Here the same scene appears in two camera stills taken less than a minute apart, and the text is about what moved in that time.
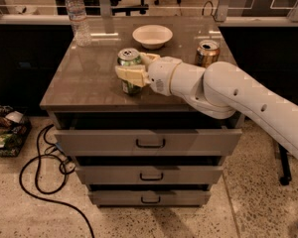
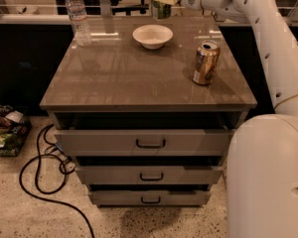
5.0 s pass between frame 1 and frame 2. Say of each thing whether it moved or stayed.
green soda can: moved
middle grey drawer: stayed
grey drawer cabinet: stayed
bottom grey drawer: stayed
